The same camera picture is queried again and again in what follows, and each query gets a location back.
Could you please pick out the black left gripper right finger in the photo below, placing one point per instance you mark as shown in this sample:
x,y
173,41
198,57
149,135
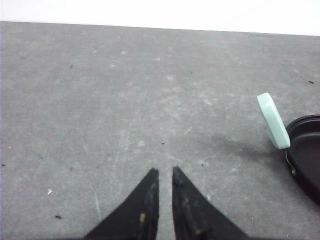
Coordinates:
x,y
194,218

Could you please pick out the black pan with mint handle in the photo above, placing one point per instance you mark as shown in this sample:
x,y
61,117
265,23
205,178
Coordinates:
x,y
300,141

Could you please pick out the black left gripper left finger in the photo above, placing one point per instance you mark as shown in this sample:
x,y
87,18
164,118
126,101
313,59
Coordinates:
x,y
136,218

